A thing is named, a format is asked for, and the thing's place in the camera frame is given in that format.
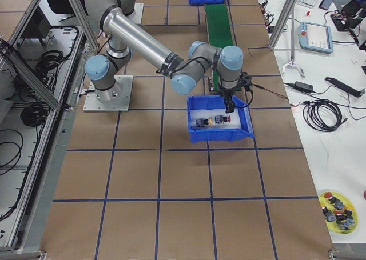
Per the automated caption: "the yellow plate of buttons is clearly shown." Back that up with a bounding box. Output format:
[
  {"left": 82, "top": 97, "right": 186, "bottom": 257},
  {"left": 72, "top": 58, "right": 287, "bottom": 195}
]
[{"left": 318, "top": 190, "right": 358, "bottom": 234}]

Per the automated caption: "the red push button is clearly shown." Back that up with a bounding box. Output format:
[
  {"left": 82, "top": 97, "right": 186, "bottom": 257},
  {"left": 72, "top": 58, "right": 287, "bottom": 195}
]
[{"left": 214, "top": 115, "right": 231, "bottom": 125}]

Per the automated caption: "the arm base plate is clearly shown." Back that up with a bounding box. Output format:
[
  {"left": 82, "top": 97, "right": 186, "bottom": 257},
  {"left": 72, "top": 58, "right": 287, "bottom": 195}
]
[
  {"left": 83, "top": 75, "right": 133, "bottom": 112},
  {"left": 129, "top": 3, "right": 144, "bottom": 25}
]

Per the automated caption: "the teach pendant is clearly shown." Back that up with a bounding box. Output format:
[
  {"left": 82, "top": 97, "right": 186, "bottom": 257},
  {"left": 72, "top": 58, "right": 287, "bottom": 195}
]
[{"left": 298, "top": 22, "right": 333, "bottom": 54}]

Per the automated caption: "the green conveyor belt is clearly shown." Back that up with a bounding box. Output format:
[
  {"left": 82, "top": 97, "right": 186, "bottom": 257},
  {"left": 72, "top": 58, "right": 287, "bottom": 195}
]
[{"left": 204, "top": 3, "right": 243, "bottom": 95}]

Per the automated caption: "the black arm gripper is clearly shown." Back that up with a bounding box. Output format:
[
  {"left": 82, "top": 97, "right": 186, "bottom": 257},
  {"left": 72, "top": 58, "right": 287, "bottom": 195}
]
[{"left": 220, "top": 86, "right": 237, "bottom": 114}]

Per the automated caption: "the red black wire pair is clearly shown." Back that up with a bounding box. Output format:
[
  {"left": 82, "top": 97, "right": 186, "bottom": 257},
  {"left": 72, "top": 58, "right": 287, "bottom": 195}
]
[{"left": 253, "top": 84, "right": 289, "bottom": 101}]

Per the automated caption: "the yellow push button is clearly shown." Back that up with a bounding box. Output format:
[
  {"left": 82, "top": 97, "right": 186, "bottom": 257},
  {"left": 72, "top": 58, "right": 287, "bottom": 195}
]
[{"left": 195, "top": 118, "right": 213, "bottom": 128}]

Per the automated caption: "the white foam pad right bin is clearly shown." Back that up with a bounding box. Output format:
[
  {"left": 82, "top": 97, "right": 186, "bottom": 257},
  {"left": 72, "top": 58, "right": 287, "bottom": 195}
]
[{"left": 188, "top": 109, "right": 241, "bottom": 130}]

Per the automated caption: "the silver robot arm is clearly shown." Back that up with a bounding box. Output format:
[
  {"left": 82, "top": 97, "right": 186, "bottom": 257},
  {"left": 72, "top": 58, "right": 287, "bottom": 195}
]
[{"left": 85, "top": 0, "right": 244, "bottom": 113}]

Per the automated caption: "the coiled black cable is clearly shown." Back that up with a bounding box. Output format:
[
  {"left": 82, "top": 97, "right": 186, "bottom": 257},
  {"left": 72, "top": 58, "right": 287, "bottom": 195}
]
[{"left": 302, "top": 99, "right": 343, "bottom": 133}]

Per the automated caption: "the black power adapter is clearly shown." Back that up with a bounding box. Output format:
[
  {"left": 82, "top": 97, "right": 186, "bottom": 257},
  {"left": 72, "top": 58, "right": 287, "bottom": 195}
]
[{"left": 294, "top": 81, "right": 313, "bottom": 93}]

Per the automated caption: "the blue right storage bin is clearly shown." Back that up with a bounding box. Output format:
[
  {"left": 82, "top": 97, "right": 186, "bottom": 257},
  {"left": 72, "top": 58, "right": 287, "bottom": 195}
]
[{"left": 187, "top": 95, "right": 254, "bottom": 143}]

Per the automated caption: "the aluminium frame post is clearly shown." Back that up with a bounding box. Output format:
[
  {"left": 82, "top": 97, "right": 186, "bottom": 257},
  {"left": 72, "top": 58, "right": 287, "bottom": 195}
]
[{"left": 268, "top": 0, "right": 297, "bottom": 50}]

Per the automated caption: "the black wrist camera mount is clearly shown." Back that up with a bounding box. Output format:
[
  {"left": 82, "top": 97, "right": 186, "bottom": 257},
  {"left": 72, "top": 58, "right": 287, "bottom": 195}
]
[{"left": 239, "top": 72, "right": 253, "bottom": 92}]

